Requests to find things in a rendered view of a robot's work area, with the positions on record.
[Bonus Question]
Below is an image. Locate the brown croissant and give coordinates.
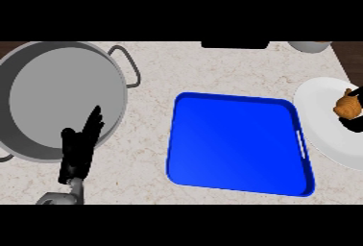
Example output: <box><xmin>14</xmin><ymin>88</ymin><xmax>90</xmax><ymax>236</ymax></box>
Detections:
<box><xmin>332</xmin><ymin>87</ymin><xmax>363</xmax><ymax>121</ymax></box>

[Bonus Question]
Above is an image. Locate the grey round container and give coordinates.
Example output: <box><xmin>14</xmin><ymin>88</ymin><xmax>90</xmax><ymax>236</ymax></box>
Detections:
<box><xmin>287</xmin><ymin>40</ymin><xmax>334</xmax><ymax>54</ymax></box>

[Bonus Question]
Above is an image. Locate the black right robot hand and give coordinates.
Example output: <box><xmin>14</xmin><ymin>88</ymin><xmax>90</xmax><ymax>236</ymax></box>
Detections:
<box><xmin>338</xmin><ymin>87</ymin><xmax>363</xmax><ymax>134</ymax></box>

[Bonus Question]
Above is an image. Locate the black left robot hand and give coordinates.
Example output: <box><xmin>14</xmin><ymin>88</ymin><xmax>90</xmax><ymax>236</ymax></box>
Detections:
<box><xmin>56</xmin><ymin>105</ymin><xmax>107</xmax><ymax>185</ymax></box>

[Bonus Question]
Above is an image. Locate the white round plate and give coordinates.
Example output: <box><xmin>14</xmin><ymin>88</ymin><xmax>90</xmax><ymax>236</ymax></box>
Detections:
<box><xmin>292</xmin><ymin>76</ymin><xmax>363</xmax><ymax>172</ymax></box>

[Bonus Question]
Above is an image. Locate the blue rectangular tray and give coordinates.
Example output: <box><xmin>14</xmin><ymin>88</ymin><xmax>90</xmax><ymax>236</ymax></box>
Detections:
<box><xmin>164</xmin><ymin>91</ymin><xmax>316</xmax><ymax>198</ymax></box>

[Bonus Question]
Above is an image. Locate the large grey pot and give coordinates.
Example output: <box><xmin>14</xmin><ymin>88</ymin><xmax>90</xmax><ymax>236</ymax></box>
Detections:
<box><xmin>0</xmin><ymin>41</ymin><xmax>142</xmax><ymax>164</ymax></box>

